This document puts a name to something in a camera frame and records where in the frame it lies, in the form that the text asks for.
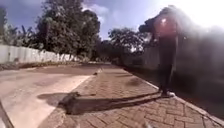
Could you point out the white wall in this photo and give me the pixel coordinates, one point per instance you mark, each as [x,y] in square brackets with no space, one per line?
[23,54]

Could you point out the pale concrete road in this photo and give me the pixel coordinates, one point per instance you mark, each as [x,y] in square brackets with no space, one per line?
[31,91]

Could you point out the row of trees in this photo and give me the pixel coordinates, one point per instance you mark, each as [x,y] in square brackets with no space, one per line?
[15,36]

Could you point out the red brick path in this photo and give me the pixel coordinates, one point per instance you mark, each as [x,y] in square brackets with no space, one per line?
[133,111]

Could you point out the grass verge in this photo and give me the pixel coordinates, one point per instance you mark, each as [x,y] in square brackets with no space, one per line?
[26,64]

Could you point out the person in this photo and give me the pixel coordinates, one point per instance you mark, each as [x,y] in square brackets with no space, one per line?
[166,50]

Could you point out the large dark tree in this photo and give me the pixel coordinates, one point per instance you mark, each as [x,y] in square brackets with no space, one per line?
[68,28]

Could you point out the robot's own part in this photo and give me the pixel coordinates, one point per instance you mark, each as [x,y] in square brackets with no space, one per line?
[147,125]

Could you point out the dark wall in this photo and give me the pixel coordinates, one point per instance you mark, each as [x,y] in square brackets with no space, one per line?
[203,56]

